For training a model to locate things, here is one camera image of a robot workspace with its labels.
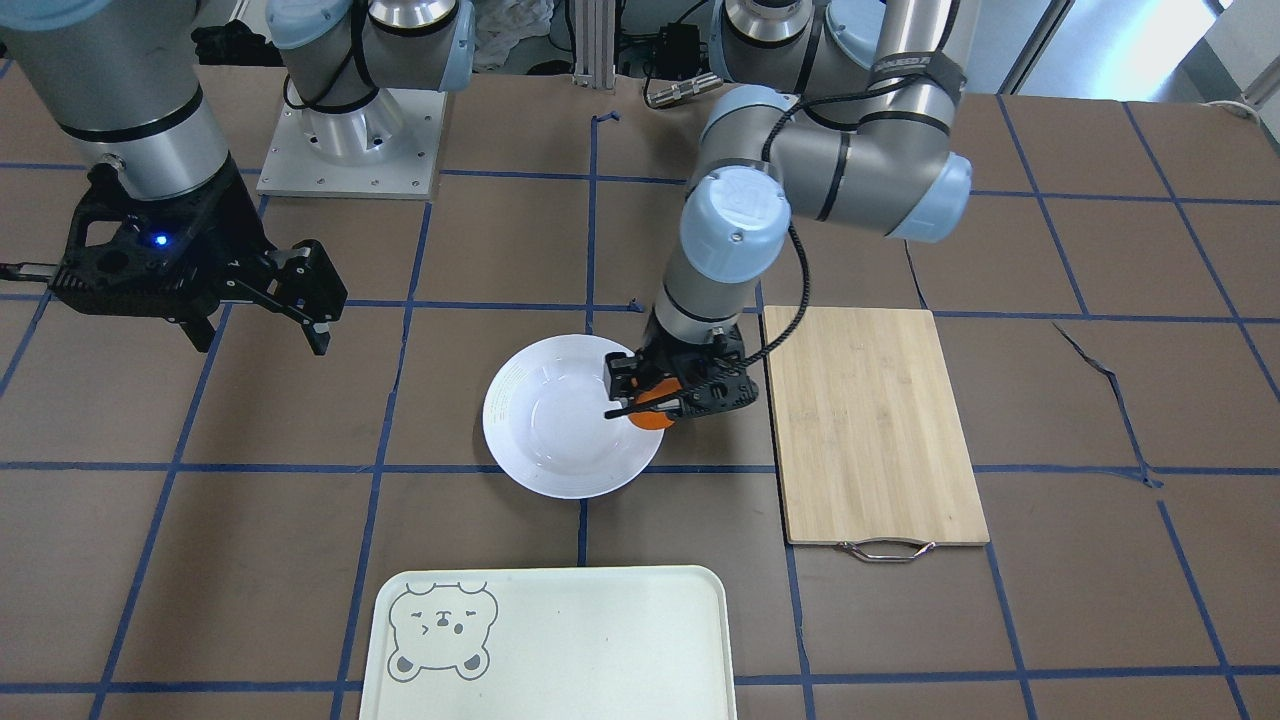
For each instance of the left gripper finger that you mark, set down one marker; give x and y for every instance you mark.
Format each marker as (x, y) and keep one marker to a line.
(662, 407)
(628, 376)

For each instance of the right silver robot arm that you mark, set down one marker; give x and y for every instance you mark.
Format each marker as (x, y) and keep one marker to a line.
(119, 78)

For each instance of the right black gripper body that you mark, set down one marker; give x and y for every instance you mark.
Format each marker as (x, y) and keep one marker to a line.
(236, 222)

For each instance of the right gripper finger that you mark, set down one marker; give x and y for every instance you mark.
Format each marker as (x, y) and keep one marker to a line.
(199, 331)
(301, 283)

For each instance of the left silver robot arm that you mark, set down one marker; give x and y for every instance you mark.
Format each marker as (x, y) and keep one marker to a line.
(838, 111)

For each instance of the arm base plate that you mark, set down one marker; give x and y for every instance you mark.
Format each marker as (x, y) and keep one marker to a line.
(387, 150)

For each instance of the white round plate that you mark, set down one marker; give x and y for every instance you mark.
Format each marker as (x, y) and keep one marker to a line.
(544, 421)

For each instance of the cream bear tray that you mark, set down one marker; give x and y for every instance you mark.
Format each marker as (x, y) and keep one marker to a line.
(649, 642)

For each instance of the bamboo cutting board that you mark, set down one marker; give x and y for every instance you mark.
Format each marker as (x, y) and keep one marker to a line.
(869, 443)

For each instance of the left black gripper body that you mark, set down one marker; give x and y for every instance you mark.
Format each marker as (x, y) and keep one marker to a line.
(667, 358)

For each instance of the silver cable connector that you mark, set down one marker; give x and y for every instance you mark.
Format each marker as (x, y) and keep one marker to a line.
(680, 91)

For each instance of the orange fruit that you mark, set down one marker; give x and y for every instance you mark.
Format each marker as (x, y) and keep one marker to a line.
(655, 419)

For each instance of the aluminium frame post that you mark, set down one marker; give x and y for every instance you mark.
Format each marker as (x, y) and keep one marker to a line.
(594, 43)

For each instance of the black power brick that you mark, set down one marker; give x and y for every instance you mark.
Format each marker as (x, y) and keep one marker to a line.
(676, 52)

